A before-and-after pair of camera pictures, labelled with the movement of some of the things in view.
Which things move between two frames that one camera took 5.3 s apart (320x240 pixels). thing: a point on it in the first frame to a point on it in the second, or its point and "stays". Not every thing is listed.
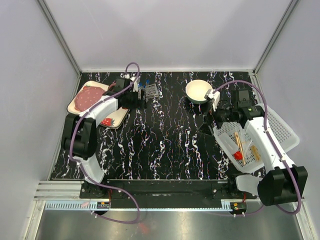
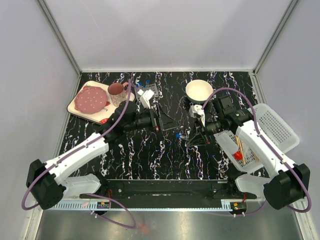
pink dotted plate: (87, 95) stays
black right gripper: (205, 127) to (200, 138)
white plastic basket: (233, 140) stays
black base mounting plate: (161, 190) stays
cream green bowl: (196, 90) stays
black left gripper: (141, 103) to (162, 118)
